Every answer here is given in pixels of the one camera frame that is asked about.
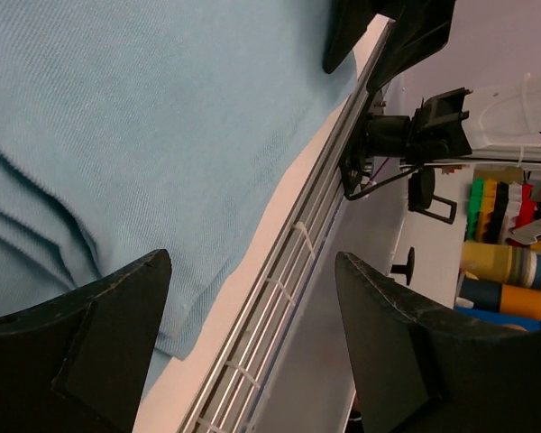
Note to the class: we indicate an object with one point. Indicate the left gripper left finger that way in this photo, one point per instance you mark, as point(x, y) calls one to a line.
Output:
point(79, 362)

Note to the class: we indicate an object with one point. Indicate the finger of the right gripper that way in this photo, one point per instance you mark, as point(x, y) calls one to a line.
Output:
point(419, 30)
point(348, 23)

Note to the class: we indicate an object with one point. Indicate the aluminium rail frame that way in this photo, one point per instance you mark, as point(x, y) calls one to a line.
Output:
point(281, 362)

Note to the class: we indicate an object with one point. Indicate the coloured plastic clips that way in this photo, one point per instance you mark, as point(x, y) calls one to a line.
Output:
point(496, 208)

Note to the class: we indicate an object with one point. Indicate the light blue trousers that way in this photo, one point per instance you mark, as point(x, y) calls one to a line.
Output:
point(131, 126)

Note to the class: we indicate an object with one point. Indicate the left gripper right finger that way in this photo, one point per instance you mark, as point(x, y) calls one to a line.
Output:
point(419, 366)

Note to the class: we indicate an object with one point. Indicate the colourful tape rolls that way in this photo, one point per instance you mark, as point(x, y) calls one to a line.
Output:
point(501, 283)

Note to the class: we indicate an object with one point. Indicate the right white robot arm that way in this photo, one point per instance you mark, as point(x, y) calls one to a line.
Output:
point(446, 126)

